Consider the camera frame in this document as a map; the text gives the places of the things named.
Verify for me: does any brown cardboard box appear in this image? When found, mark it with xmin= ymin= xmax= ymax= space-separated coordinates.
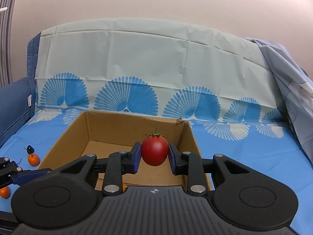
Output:
xmin=36 ymin=110 xmax=213 ymax=192

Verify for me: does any orange tangerine near left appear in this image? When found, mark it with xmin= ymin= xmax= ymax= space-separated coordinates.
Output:
xmin=0 ymin=187 xmax=11 ymax=199

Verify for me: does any large orange tangerine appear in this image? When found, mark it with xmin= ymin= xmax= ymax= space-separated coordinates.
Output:
xmin=122 ymin=183 xmax=127 ymax=192

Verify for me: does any orange tangerine with stem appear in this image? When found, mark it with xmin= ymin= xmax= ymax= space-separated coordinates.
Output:
xmin=28 ymin=153 xmax=40 ymax=167

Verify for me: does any red tomato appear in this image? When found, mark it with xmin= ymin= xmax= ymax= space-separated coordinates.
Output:
xmin=141 ymin=128 xmax=169 ymax=167

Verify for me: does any dark cherry far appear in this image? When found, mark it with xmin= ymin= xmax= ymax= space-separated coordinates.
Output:
xmin=26 ymin=145 xmax=34 ymax=154

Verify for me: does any blue denim sofa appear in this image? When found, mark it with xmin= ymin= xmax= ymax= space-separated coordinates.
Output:
xmin=1 ymin=34 xmax=41 ymax=145

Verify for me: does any blue patterned table cloth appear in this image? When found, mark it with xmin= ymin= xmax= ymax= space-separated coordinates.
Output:
xmin=1 ymin=19 xmax=312 ymax=220

